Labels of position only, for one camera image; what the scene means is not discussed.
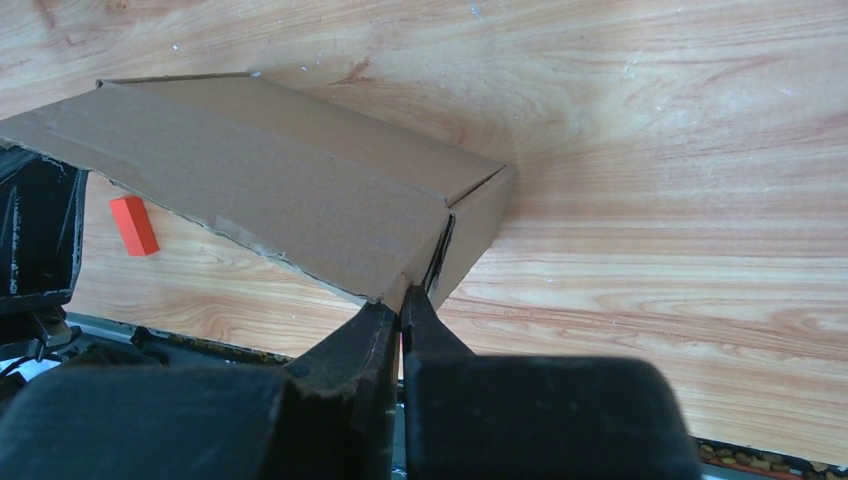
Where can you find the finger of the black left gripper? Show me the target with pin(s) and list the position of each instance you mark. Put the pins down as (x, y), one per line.
(42, 213)

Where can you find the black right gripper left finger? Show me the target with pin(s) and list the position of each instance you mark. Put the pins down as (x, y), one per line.
(338, 409)

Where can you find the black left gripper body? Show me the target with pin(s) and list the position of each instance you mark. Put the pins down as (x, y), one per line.
(35, 335)

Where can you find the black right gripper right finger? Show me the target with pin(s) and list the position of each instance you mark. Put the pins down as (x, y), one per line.
(422, 330)

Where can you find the brown cardboard box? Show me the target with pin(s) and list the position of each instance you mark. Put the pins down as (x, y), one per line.
(362, 206)

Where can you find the small red block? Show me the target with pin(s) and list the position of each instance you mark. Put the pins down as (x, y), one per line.
(135, 228)

